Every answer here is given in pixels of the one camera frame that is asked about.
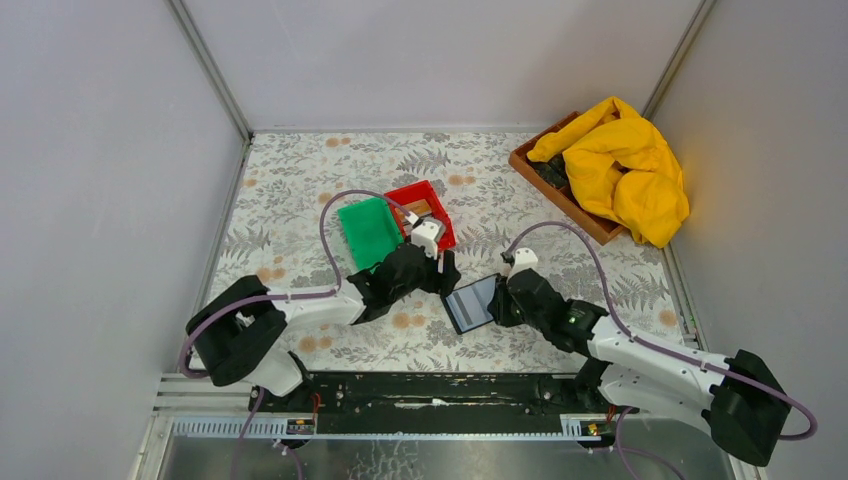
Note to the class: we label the dark items in tray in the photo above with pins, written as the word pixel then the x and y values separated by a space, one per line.
pixel 553 172

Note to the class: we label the brown wooden tray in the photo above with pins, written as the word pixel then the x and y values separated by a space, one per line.
pixel 601 230

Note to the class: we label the red plastic bin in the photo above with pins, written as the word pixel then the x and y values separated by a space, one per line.
pixel 425 190

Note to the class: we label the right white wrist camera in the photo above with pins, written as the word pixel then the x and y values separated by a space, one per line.
pixel 518 260

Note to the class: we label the floral table mat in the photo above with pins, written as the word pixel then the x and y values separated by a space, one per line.
pixel 285 230

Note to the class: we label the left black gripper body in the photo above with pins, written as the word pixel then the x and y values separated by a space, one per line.
pixel 427 278

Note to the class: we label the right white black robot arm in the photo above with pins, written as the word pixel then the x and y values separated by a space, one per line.
pixel 736 400

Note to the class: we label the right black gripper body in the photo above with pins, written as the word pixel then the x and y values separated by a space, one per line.
pixel 508 312

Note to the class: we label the grey slotted cable duct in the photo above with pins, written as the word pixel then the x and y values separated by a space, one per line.
pixel 304 429

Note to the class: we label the green plastic bin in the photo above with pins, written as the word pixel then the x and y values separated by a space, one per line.
pixel 370 230

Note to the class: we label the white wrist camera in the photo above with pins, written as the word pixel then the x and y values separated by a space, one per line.
pixel 426 233
pixel 518 260

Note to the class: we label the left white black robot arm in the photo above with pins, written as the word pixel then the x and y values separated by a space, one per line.
pixel 235 335

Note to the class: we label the yellow cloth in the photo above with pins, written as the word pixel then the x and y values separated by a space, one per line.
pixel 620 168

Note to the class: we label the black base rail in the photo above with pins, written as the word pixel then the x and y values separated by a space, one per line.
pixel 440 402

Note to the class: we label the black leather card holder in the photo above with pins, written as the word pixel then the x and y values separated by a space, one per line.
pixel 468 307

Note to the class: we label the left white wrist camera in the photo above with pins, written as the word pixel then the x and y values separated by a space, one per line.
pixel 426 233

